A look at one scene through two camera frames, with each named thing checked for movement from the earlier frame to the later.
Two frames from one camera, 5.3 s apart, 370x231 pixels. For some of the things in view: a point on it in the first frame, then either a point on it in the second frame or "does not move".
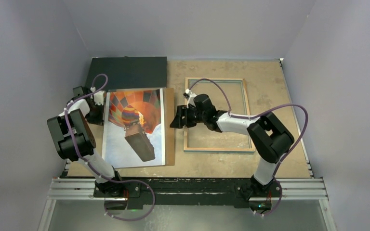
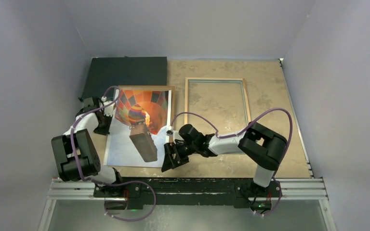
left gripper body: (95, 116) -> (103, 127)
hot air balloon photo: (134, 128) does not move
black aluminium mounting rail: (135, 193) does not move
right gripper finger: (180, 119) -> (174, 157)
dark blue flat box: (124, 72) does not move
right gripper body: (194, 116) -> (191, 147)
